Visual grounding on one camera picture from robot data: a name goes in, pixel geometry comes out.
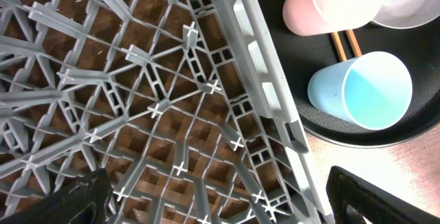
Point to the light blue plastic cup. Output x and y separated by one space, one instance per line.
373 91

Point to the grey plastic dishwasher rack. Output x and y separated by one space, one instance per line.
183 103

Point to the wooden chopstick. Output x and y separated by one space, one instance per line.
338 46
353 43

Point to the grey round plate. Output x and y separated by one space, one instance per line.
406 14

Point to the pink plastic cup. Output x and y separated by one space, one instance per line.
313 17

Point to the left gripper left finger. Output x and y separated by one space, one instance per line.
84 200

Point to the round black serving tray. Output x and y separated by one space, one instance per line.
302 56

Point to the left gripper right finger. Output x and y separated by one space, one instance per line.
355 200

